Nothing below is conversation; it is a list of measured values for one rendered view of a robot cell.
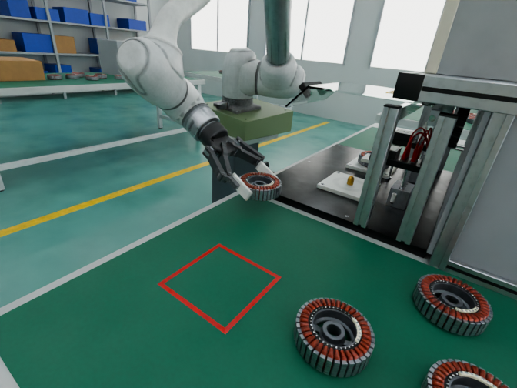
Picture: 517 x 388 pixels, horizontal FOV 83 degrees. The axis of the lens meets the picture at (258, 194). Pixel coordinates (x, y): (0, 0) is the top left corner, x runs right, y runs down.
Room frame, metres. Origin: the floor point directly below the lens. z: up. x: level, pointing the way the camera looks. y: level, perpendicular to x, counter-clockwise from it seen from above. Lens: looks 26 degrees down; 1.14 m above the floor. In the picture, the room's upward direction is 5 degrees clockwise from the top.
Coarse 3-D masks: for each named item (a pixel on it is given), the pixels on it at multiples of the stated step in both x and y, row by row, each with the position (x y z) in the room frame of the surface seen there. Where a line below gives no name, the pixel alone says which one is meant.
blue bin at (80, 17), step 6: (60, 12) 5.92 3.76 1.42; (66, 12) 5.88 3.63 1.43; (72, 12) 5.97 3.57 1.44; (78, 12) 6.06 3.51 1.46; (84, 12) 6.14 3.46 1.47; (60, 18) 5.95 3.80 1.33; (66, 18) 5.87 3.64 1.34; (72, 18) 5.95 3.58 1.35; (78, 18) 6.04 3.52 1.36; (84, 18) 6.12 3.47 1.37
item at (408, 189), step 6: (396, 180) 0.79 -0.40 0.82; (396, 186) 0.74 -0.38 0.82; (408, 186) 0.75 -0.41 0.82; (390, 192) 0.73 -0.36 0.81; (396, 192) 0.73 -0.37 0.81; (402, 192) 0.72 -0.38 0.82; (408, 192) 0.71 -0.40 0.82; (390, 198) 0.73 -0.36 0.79; (396, 198) 0.72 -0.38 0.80; (402, 198) 0.72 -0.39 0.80; (408, 198) 0.71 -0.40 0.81; (390, 204) 0.73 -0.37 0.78; (396, 204) 0.72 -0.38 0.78; (402, 204) 0.71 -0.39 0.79
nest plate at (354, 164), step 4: (352, 160) 1.06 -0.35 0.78; (356, 160) 1.07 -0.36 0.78; (348, 164) 1.02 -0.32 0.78; (352, 164) 1.02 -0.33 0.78; (356, 164) 1.02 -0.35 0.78; (360, 164) 1.03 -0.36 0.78; (352, 168) 1.00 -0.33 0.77; (356, 168) 0.99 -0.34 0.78; (360, 168) 0.99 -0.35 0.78; (364, 168) 0.99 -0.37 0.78; (388, 168) 1.01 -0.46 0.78; (396, 168) 1.04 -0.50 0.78; (384, 172) 0.96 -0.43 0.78; (388, 172) 0.96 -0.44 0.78; (392, 172) 0.99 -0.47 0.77; (384, 176) 0.94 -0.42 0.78; (388, 176) 0.93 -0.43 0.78
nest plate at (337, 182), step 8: (336, 176) 0.89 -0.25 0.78; (344, 176) 0.89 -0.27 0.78; (320, 184) 0.81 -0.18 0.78; (328, 184) 0.82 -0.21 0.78; (336, 184) 0.82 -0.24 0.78; (344, 184) 0.83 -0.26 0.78; (360, 184) 0.84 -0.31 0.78; (336, 192) 0.78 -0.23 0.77; (344, 192) 0.77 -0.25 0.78; (352, 192) 0.77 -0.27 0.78; (360, 192) 0.78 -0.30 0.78
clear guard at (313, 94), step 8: (312, 88) 0.73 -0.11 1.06; (320, 88) 0.72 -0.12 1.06; (328, 88) 0.72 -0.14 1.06; (336, 88) 0.74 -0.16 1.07; (344, 88) 0.75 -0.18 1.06; (352, 88) 0.77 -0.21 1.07; (360, 88) 0.79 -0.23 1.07; (368, 88) 0.80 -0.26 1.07; (376, 88) 0.82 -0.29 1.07; (384, 88) 0.84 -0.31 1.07; (296, 96) 0.75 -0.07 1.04; (304, 96) 0.78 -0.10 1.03; (312, 96) 0.84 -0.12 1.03; (320, 96) 0.89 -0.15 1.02; (328, 96) 0.95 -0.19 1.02; (368, 96) 0.66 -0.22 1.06; (376, 96) 0.65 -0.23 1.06; (384, 96) 0.65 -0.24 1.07; (288, 104) 0.77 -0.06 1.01; (296, 104) 0.80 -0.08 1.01; (416, 104) 0.61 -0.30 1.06; (424, 104) 0.60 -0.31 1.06; (432, 104) 0.59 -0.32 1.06
